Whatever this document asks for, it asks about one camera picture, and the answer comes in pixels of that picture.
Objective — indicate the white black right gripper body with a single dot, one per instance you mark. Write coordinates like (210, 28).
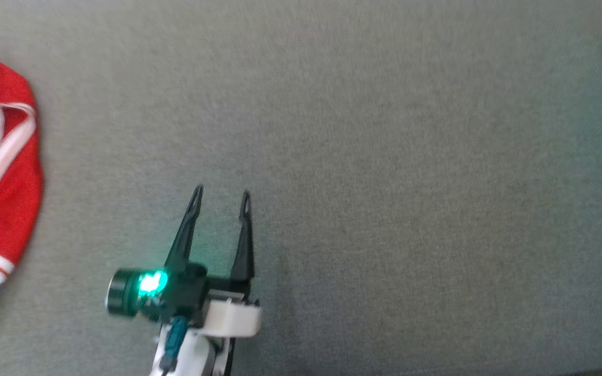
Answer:
(233, 318)

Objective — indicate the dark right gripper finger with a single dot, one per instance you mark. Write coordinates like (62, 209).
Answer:
(185, 235)
(244, 245)

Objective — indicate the red and white sports jersey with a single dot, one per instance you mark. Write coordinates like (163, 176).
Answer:
(8, 209)

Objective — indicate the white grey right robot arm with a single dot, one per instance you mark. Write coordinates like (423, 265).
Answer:
(196, 357)

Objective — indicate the grey fabric sofa seat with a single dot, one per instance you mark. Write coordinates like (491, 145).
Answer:
(384, 183)

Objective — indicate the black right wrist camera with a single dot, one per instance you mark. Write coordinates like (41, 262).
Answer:
(186, 305)

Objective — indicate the blue right camera connector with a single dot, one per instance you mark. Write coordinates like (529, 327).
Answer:
(176, 334)

